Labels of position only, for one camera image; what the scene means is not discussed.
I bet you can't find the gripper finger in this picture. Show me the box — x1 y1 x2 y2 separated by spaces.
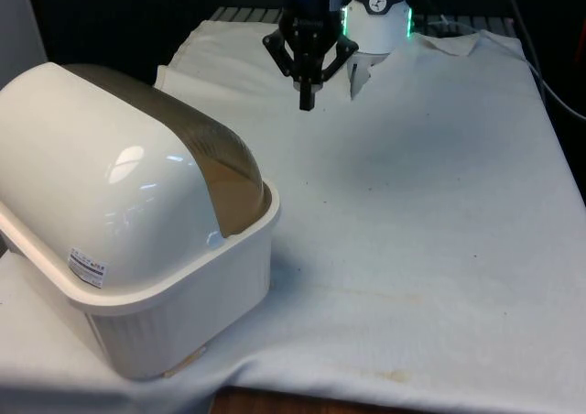
309 19 360 112
261 19 311 112

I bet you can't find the rounded box lid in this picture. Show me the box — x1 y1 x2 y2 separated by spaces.
0 62 272 291

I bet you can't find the cream box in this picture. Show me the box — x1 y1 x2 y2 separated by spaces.
0 179 282 382

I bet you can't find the white cable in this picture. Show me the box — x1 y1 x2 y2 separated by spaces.
437 14 586 120

